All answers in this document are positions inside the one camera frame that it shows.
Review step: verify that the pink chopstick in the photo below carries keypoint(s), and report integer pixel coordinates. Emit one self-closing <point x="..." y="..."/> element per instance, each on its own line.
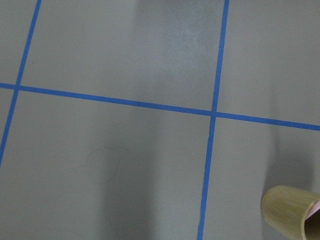
<point x="313" y="210"/>

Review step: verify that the brown paper table cover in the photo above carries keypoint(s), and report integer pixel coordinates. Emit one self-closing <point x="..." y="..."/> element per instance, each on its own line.
<point x="155" y="119"/>

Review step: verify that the tan wooden cup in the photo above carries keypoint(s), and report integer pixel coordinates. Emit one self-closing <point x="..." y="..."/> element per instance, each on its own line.
<point x="284" y="208"/>

